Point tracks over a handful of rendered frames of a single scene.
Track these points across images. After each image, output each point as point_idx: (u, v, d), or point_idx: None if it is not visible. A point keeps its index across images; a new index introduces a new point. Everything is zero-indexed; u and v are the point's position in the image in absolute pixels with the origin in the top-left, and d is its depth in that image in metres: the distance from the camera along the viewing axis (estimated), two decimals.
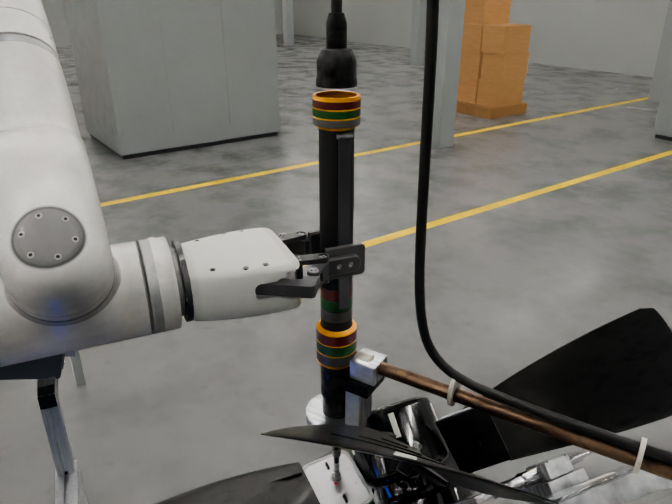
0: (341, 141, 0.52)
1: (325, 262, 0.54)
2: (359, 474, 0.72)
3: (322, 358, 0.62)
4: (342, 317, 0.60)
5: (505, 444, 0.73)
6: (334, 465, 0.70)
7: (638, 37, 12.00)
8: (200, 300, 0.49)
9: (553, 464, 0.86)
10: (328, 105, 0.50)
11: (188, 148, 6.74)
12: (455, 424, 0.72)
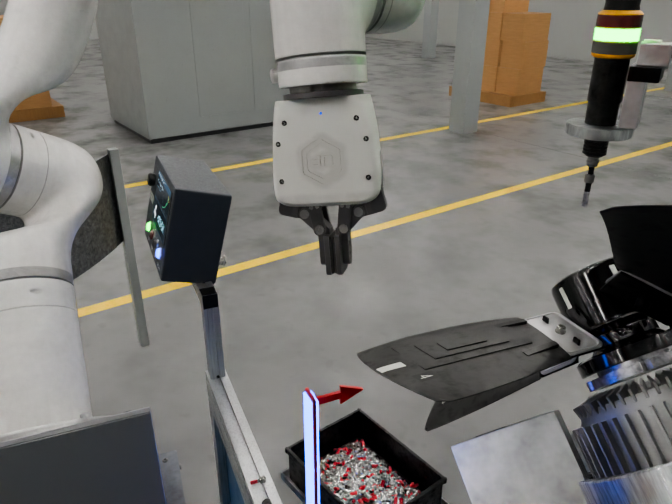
0: None
1: (353, 226, 0.58)
2: (581, 327, 0.76)
3: (606, 47, 0.60)
4: None
5: None
6: (588, 195, 0.68)
7: (651, 29, 12.04)
8: (371, 99, 0.54)
9: None
10: None
11: (214, 133, 6.79)
12: None
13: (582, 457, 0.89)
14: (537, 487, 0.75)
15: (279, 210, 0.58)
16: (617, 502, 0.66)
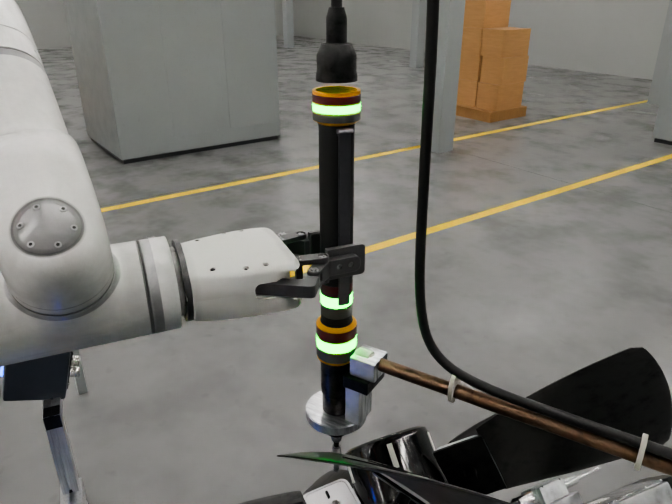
0: (341, 136, 0.51)
1: (325, 262, 0.54)
2: None
3: (322, 355, 0.62)
4: (342, 313, 0.60)
5: (428, 503, 0.65)
6: None
7: (637, 40, 12.02)
8: (200, 300, 0.49)
9: (548, 489, 0.88)
10: (328, 100, 0.50)
11: (188, 152, 6.76)
12: (380, 479, 0.70)
13: None
14: None
15: None
16: None
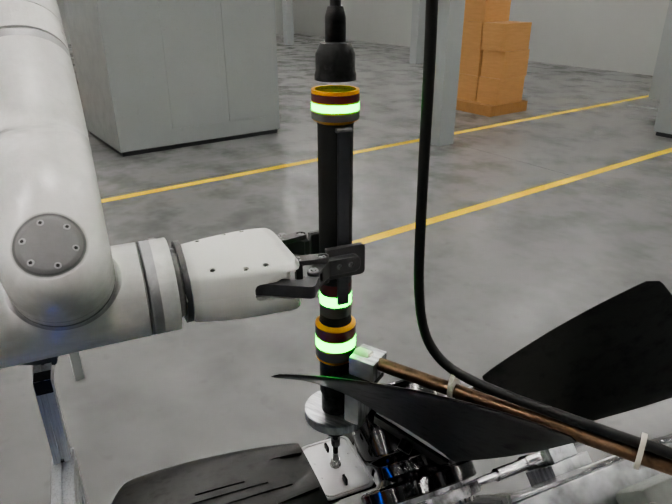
0: (340, 135, 0.51)
1: (325, 262, 0.54)
2: None
3: (321, 355, 0.62)
4: (341, 313, 0.59)
5: (432, 447, 0.61)
6: (336, 453, 0.70)
7: (638, 36, 11.98)
8: (200, 301, 0.49)
9: (556, 447, 0.84)
10: (327, 99, 0.50)
11: (188, 145, 6.73)
12: (382, 426, 0.67)
13: None
14: None
15: None
16: None
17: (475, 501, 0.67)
